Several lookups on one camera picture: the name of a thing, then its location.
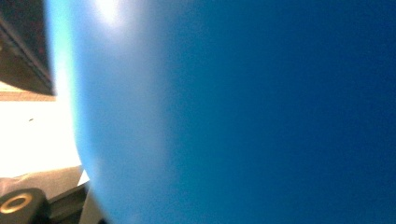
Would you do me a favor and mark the blue bottle with white cap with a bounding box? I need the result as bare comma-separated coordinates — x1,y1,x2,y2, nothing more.
45,0,396,224

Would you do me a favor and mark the dark box edge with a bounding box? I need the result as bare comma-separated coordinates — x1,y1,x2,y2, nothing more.
0,0,57,97

